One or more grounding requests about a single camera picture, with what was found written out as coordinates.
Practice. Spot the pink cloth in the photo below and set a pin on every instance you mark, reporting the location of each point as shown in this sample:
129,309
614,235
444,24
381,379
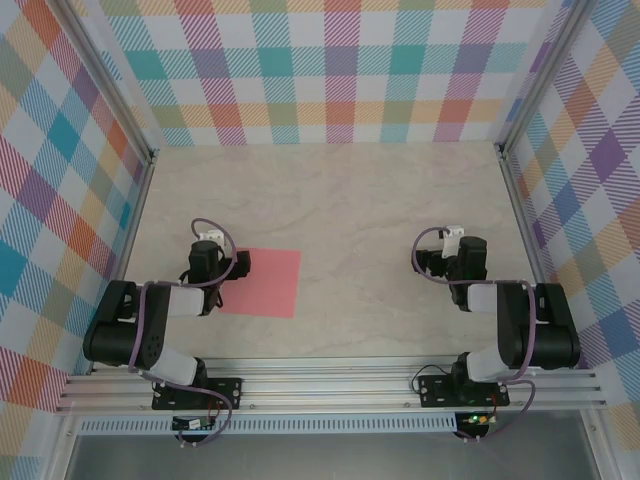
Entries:
270,285

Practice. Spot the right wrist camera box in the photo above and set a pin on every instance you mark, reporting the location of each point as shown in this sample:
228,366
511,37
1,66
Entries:
451,237

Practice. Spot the aluminium frame post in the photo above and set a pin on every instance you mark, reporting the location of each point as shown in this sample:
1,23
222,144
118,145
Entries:
107,85
540,75

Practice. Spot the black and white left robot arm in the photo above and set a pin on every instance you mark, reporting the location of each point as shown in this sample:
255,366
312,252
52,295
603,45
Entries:
120,340

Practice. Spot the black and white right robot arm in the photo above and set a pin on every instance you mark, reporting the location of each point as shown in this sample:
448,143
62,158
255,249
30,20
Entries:
550,340

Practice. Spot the small green circuit board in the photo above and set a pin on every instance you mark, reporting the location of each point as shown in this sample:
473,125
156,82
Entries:
477,419
192,424

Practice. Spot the grey metal sheet panel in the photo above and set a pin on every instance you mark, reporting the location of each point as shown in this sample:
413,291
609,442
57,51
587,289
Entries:
325,457

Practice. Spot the aluminium side rail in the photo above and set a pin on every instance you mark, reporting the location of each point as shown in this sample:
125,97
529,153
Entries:
125,260
534,260

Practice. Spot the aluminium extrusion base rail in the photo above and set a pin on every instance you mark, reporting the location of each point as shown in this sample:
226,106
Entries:
325,387

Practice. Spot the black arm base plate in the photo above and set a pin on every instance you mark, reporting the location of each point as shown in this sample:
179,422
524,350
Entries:
225,392
435,392

